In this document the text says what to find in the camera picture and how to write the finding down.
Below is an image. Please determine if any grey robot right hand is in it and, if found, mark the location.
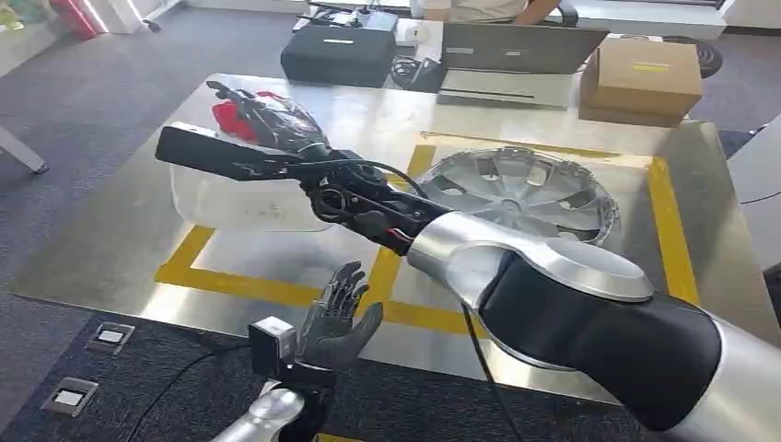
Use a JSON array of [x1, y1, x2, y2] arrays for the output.
[[205, 79, 333, 161]]

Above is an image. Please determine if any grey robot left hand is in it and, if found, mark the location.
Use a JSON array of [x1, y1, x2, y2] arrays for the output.
[[296, 261, 386, 373]]

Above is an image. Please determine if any white plastic shell part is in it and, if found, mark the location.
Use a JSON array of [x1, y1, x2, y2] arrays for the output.
[[169, 121, 335, 234]]

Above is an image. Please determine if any red plastic object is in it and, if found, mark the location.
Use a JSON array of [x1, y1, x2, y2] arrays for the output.
[[211, 89, 289, 145]]

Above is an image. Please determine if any black equipment case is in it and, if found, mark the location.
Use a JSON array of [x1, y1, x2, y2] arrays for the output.
[[280, 24, 399, 90]]

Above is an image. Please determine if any small white box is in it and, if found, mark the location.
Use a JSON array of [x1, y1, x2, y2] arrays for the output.
[[395, 21, 431, 49]]

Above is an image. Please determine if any white furniture panel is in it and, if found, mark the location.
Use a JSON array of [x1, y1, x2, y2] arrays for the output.
[[91, 0, 184, 36]]

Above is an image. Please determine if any steel bench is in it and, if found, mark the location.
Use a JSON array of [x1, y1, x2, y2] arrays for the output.
[[8, 73, 781, 407]]

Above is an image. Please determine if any steel floor outlet plate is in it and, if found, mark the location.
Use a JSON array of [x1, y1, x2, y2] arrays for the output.
[[84, 320, 136, 357], [40, 376, 100, 419]]

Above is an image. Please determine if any person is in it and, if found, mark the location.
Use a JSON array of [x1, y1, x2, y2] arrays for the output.
[[421, 0, 563, 27]]

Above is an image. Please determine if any red plastic bin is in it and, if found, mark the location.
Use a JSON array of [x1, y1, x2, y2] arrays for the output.
[[48, 0, 100, 41]]

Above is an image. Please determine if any grey laptop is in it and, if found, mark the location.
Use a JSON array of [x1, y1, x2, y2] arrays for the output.
[[435, 21, 612, 112]]

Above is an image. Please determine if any silver wheel hubcap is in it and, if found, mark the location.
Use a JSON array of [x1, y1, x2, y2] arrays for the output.
[[417, 145, 621, 247]]

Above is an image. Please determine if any brown cardboard box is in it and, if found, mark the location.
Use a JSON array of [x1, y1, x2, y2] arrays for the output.
[[577, 37, 705, 129]]

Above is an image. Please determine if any grey side table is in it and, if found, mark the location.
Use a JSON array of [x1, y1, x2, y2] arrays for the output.
[[728, 112, 781, 273]]

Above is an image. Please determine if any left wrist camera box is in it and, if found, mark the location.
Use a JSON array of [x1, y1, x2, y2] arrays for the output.
[[247, 315, 299, 380]]

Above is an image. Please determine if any grey device with cables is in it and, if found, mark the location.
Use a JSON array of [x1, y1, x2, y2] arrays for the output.
[[291, 0, 401, 33]]

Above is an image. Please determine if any black cable bundle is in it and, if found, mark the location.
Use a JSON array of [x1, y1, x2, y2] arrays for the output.
[[389, 53, 446, 94]]

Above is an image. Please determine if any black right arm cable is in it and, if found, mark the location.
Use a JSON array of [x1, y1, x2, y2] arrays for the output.
[[460, 303, 527, 442]]

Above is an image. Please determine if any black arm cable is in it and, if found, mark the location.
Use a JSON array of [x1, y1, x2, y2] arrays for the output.
[[124, 344, 252, 442], [460, 303, 527, 442]]

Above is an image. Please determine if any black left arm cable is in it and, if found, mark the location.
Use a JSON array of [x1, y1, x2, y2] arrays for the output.
[[124, 344, 252, 442]]

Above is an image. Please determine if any white table frame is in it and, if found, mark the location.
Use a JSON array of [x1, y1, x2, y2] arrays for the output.
[[0, 123, 52, 176]]

